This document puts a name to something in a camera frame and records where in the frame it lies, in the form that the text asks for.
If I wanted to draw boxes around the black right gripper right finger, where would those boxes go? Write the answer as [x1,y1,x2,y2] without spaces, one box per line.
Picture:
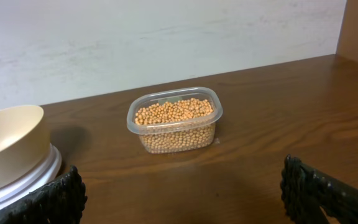
[280,155,358,224]

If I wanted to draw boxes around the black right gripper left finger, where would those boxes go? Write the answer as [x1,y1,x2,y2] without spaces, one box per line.
[0,166,88,224]

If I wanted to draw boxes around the white digital kitchen scale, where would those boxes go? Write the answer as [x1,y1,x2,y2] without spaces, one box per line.
[0,144,62,210]

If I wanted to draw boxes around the cream bowl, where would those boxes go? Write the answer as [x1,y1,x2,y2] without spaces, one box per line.
[0,105,50,188]

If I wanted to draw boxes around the soybeans pile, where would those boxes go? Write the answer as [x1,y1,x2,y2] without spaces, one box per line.
[134,98,215,154]

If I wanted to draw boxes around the clear plastic container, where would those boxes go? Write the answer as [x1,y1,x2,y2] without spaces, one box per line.
[126,87,223,154]

